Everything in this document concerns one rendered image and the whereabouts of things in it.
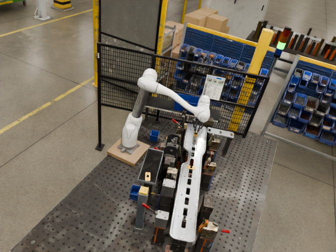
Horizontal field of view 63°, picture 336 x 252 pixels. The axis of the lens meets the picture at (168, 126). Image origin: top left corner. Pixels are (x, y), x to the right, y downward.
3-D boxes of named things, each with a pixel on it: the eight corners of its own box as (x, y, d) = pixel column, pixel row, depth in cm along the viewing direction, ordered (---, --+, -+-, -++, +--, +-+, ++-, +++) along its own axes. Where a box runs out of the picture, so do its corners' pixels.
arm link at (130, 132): (119, 146, 284) (120, 130, 270) (123, 135, 298) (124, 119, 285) (135, 148, 284) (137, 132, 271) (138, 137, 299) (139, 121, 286)
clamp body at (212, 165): (209, 193, 264) (218, 168, 243) (196, 190, 265) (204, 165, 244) (209, 186, 272) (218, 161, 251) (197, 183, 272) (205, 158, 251)
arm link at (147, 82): (157, 85, 244) (159, 78, 255) (138, 78, 241) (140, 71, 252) (153, 96, 252) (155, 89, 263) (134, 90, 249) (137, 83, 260)
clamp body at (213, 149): (213, 168, 292) (221, 144, 271) (202, 166, 292) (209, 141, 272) (213, 162, 299) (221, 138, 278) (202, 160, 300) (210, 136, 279)
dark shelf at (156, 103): (219, 122, 308) (220, 120, 306) (141, 106, 312) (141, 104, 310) (219, 112, 325) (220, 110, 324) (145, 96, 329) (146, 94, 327)
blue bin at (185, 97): (199, 114, 310) (202, 104, 302) (173, 110, 309) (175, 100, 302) (199, 106, 323) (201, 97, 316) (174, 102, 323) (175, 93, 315)
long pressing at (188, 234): (198, 244, 190) (198, 243, 189) (166, 237, 191) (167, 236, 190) (207, 127, 300) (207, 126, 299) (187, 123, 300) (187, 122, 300)
